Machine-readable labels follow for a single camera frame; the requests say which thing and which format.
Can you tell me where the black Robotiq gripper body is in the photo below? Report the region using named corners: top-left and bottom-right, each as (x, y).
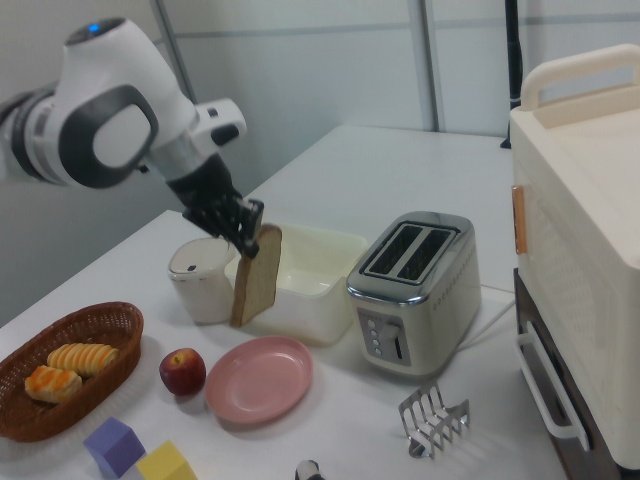
top-left (167, 155), bottom-right (244, 229)

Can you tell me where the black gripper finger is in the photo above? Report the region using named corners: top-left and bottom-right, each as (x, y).
top-left (202, 198), bottom-right (260, 259)
top-left (247, 198), bottom-right (265, 236)

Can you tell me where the brown bread slice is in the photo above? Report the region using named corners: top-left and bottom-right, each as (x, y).
top-left (229, 223), bottom-right (283, 329)

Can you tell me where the pink plate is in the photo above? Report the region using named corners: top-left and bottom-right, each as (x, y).
top-left (204, 335), bottom-right (315, 426)

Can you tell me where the long striped bread roll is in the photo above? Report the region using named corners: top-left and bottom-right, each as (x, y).
top-left (47, 342), bottom-right (120, 377)

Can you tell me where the short orange glazed bread roll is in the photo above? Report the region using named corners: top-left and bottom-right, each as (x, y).
top-left (24, 364), bottom-right (83, 404)

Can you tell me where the cream canister with lid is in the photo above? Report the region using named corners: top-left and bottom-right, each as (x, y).
top-left (167, 237), bottom-right (237, 325)

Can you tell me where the cream plastic open box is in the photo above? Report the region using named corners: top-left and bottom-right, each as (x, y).
top-left (224, 223), bottom-right (370, 348)

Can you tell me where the red apple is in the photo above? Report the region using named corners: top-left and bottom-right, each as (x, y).
top-left (159, 348), bottom-right (207, 397)

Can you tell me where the brown wicker basket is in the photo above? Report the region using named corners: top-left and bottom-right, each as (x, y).
top-left (0, 300), bottom-right (145, 444)

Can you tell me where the chrome cream toaster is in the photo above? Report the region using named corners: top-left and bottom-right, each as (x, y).
top-left (346, 210), bottom-right (482, 384)

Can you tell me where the yellow foam cube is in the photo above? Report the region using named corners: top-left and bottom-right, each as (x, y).
top-left (135, 439), bottom-right (199, 480)

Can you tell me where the purple foam cube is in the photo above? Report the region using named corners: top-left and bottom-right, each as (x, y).
top-left (82, 417), bottom-right (146, 479)

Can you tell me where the metal toast rack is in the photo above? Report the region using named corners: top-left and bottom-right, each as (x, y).
top-left (398, 383), bottom-right (471, 459)

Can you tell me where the black vertical pole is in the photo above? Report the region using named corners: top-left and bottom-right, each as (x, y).
top-left (501, 0), bottom-right (525, 150)

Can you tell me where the white toaster power cable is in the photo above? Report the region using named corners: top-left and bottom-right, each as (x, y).
top-left (464, 284), bottom-right (517, 346)

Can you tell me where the cream plastic box with handle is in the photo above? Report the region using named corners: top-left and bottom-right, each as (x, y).
top-left (508, 43), bottom-right (640, 471)

